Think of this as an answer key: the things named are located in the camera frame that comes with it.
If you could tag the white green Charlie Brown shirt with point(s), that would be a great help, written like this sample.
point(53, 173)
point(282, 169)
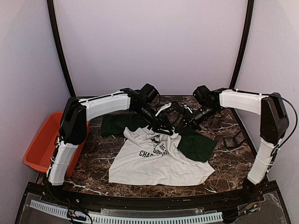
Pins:
point(150, 158)

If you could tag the left black frame post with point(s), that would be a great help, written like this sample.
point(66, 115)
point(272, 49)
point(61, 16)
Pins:
point(59, 48)

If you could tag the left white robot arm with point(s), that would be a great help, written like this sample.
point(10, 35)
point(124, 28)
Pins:
point(79, 111)

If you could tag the black brooch stand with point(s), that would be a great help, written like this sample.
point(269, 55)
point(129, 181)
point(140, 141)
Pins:
point(236, 141)

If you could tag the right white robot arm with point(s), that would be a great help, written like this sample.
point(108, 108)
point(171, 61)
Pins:
point(272, 125)

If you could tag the right black frame post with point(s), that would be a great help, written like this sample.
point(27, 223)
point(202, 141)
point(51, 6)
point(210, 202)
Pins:
point(243, 43)

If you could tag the white slotted cable duct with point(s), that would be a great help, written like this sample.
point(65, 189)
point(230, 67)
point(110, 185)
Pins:
point(111, 216)

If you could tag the black frame post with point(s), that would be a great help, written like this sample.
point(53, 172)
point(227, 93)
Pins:
point(243, 43)
point(59, 48)

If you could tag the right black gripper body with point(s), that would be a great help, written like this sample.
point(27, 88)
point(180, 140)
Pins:
point(198, 116)

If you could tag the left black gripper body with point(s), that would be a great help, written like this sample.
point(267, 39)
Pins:
point(156, 123)

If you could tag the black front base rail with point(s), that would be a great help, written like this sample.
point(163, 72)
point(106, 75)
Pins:
point(219, 201)

